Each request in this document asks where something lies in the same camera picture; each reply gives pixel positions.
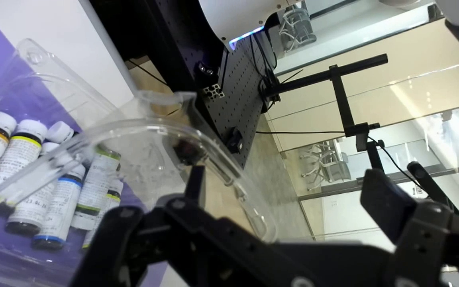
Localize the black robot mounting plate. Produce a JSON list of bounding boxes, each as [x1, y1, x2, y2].
[[88, 0, 282, 168]]

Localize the black camera stand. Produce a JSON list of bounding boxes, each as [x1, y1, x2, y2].
[[260, 52, 402, 178]]

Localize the white bottle green band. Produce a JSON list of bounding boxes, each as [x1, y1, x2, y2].
[[73, 143, 123, 218]]

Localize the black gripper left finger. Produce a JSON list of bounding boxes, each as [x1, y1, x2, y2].
[[69, 164, 295, 287]]

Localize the white bottle black end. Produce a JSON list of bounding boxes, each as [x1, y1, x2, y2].
[[5, 119, 78, 237]]

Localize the white bottle blue end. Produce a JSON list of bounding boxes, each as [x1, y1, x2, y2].
[[30, 162, 89, 251]]

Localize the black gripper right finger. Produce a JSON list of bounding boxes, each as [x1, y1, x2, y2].
[[360, 167, 459, 287]]

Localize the black cylinder rod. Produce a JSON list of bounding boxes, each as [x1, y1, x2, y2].
[[405, 159, 459, 220]]

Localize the bag of white bottles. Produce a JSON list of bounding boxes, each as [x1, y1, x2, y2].
[[0, 36, 282, 287]]

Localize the small white bottle yellow band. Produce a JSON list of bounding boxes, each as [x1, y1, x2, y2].
[[81, 178, 126, 251]]

